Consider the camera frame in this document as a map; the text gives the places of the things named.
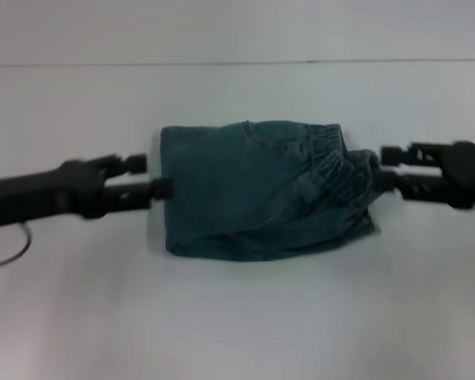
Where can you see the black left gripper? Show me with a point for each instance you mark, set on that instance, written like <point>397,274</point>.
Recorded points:
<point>43,194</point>

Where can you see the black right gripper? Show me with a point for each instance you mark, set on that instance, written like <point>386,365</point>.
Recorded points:
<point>465,174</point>

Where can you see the blue denim shorts with embroidery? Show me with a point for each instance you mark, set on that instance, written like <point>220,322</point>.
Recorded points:
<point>261,190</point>

